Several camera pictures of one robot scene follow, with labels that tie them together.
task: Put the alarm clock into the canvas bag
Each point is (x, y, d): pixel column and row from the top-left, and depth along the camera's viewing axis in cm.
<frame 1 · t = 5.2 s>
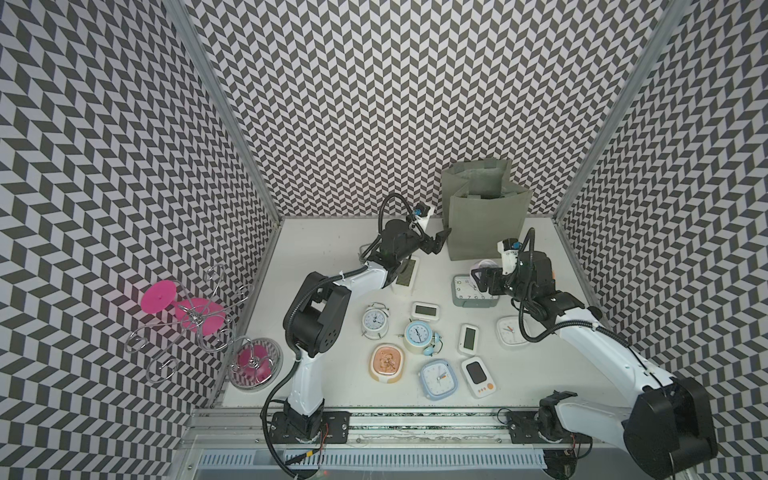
left hand: (441, 222, 88), fingers open
right hand: (486, 275, 84), fingers open
white digital clock tall: (407, 279, 95), point 7 cm above the table
green rectangular analog clock: (466, 293, 96), point 3 cm above the table
white twin-bell alarm clock: (375, 321, 88), point 5 cm above the table
small white digital clock: (425, 311, 96), on the table
blue twin-bell alarm clock: (420, 338, 86), point 4 cm above the table
white slim digital clock: (468, 339, 87), point 3 cm above the table
white square analog clock: (501, 328, 88), point 3 cm above the table
orange oval cartoon clock: (386, 363, 82), point 3 cm above the table
blue square analog clock: (438, 380, 79), point 3 cm above the table
white orange-button digital timer: (478, 378, 80), point 2 cm above the table

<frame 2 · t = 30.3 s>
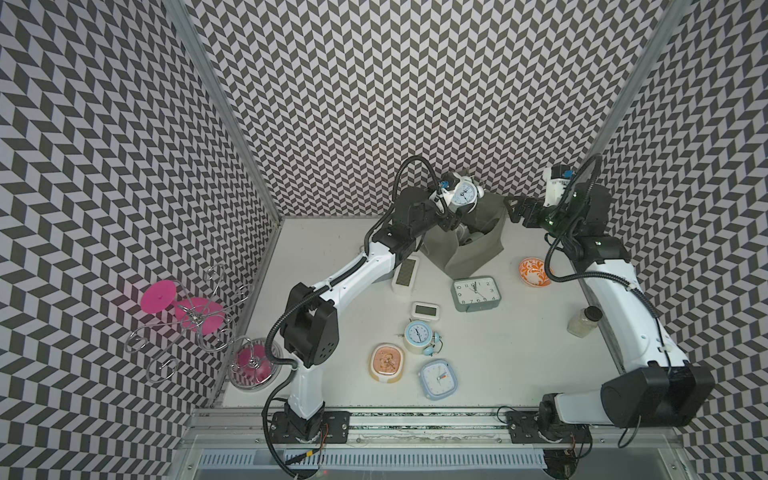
left hand: (460, 194, 77), fingers open
right hand: (519, 204, 75), fingers open
orange patterned bowl: (539, 283, 99), point 3 cm above the table
small jar black lid: (570, 325, 91), on the table
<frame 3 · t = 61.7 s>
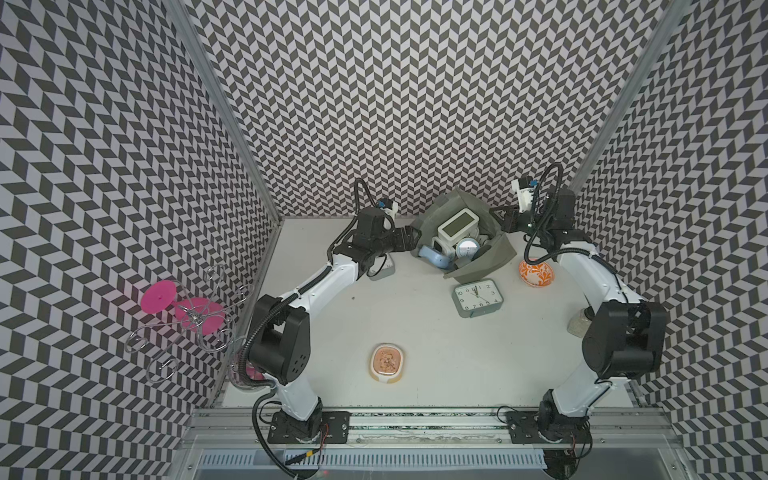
left hand: (413, 235, 85), fingers open
right hand: (492, 213, 85), fingers closed
blue twin-bell alarm clock: (468, 247, 100), point 10 cm above the table
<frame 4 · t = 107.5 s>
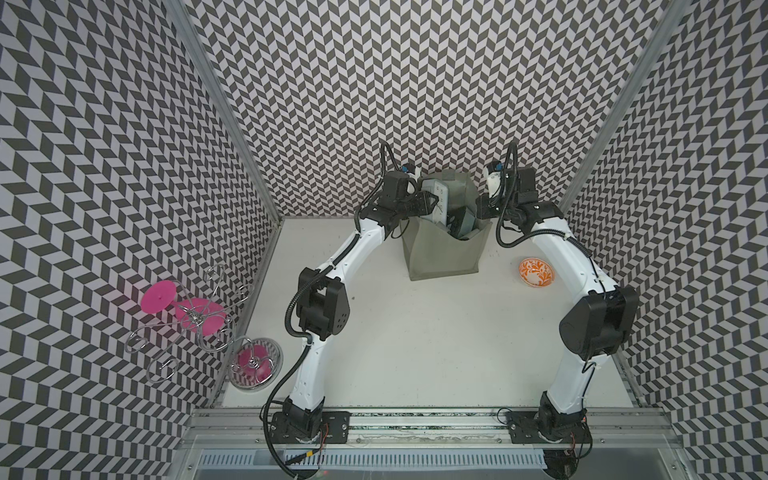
left hand: (433, 199, 88), fingers open
right hand: (481, 202, 86), fingers closed
